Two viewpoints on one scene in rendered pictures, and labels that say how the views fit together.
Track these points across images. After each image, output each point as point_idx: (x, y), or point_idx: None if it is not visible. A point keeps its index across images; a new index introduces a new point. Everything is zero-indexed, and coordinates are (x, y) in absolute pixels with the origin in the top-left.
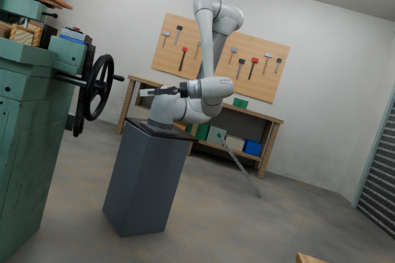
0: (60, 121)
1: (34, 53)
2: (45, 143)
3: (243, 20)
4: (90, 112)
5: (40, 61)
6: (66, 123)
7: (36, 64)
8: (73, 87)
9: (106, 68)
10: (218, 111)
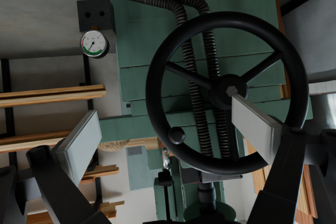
0: (141, 20)
1: (286, 113)
2: None
3: None
4: (273, 31)
5: (267, 106)
6: (113, 15)
7: (275, 101)
8: (127, 84)
9: (234, 141)
10: None
